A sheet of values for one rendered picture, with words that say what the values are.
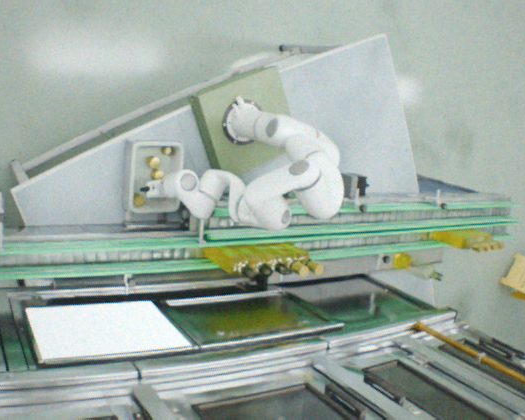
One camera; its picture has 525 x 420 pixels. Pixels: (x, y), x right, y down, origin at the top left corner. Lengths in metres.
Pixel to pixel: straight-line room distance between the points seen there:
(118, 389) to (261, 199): 0.57
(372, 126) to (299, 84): 0.40
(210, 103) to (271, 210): 0.57
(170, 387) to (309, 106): 1.22
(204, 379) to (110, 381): 0.23
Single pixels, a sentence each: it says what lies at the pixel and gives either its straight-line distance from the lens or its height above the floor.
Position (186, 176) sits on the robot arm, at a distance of 1.56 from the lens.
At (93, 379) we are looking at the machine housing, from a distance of 1.31.
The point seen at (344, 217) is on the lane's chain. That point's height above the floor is 0.88.
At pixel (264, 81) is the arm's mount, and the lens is 1.91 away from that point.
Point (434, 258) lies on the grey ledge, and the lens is 2.60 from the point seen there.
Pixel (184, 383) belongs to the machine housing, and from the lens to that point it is 1.35.
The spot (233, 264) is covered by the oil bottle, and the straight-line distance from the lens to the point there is 1.70.
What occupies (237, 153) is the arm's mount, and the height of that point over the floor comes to 0.84.
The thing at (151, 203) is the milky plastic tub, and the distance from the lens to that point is 1.86.
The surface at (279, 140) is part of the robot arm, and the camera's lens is 1.61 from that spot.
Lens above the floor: 2.49
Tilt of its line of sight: 56 degrees down
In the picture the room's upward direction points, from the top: 115 degrees clockwise
